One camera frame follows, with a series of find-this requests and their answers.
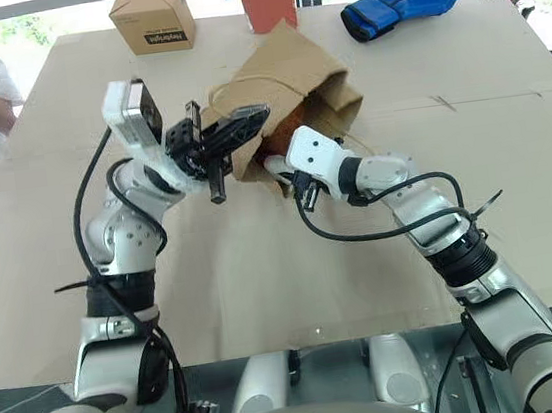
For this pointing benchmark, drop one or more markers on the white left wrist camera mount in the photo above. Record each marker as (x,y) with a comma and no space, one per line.
(126,114)

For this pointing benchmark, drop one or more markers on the silver rounded robot leg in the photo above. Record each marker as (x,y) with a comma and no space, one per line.
(396,368)
(260,385)

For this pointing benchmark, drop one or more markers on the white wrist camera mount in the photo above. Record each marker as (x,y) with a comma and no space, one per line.
(126,114)
(317,153)

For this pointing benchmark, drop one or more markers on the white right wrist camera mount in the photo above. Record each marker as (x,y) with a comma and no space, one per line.
(317,153)

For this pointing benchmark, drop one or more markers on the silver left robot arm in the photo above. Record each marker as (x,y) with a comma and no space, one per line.
(124,245)

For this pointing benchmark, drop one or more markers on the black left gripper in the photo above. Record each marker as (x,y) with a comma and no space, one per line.
(183,145)

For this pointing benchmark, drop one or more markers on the brown paper bag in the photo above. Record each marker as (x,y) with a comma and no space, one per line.
(284,69)

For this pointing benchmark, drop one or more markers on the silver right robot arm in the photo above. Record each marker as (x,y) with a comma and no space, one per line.
(493,290)

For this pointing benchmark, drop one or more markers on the orange plush toy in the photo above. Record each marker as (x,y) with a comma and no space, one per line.
(286,127)

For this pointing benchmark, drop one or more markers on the brown cardboard table cover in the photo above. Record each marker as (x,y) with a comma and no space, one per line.
(265,278)

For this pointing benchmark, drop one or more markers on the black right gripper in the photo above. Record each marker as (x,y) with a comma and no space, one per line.
(310,189)

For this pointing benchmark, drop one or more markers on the small brown cardboard box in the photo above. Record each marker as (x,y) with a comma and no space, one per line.
(158,24)

